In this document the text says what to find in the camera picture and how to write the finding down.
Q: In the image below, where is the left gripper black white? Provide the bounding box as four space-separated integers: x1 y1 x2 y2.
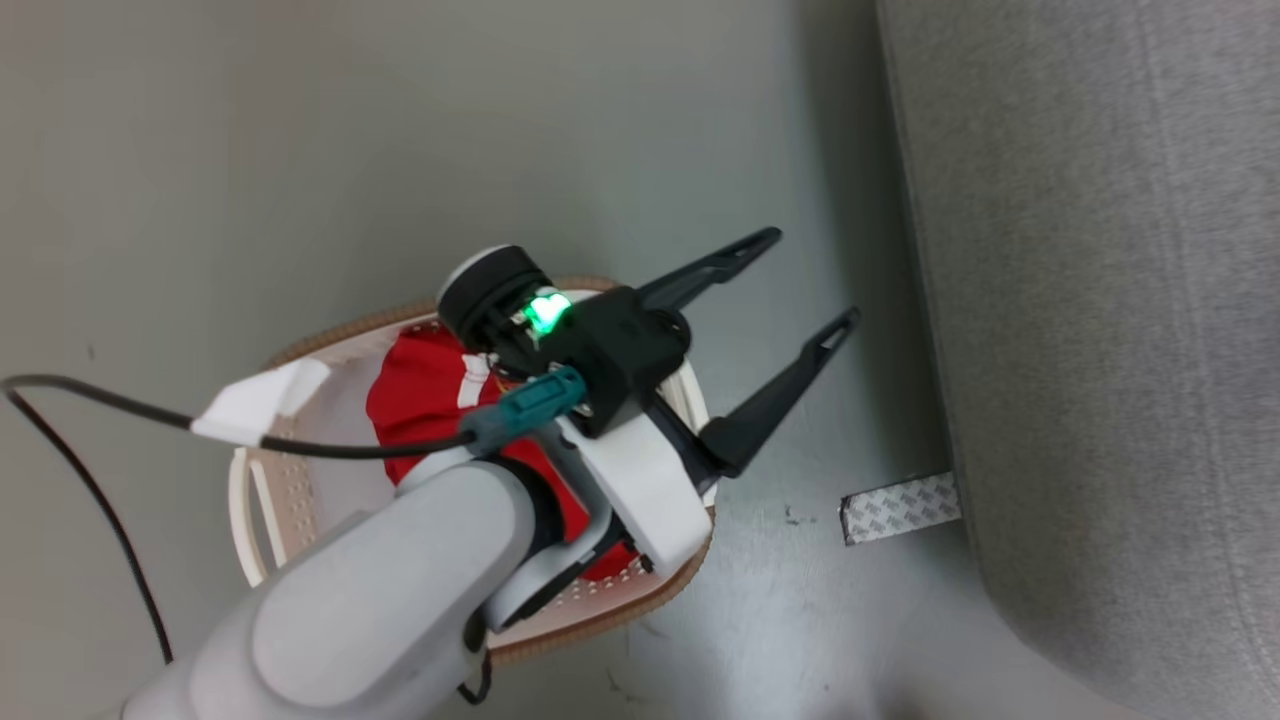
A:
437 227 862 578

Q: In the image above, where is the red white clothing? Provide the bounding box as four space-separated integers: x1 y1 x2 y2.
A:
365 322 642 584

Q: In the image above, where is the white laundry basket brown rim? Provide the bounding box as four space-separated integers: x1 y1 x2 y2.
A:
227 276 717 670

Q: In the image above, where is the grey patterned tape strip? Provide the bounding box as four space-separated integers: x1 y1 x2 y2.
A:
839 471 964 547

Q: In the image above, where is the grey fabric sofa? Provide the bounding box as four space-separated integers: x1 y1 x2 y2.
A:
874 0 1280 720

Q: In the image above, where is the teal cable connector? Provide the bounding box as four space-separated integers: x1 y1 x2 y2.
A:
461 364 589 457

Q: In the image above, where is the thin black cable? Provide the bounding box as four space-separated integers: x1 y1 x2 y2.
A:
0 374 481 667

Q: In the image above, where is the white tape tag on cable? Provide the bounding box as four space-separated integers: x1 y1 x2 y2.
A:
189 357 332 449

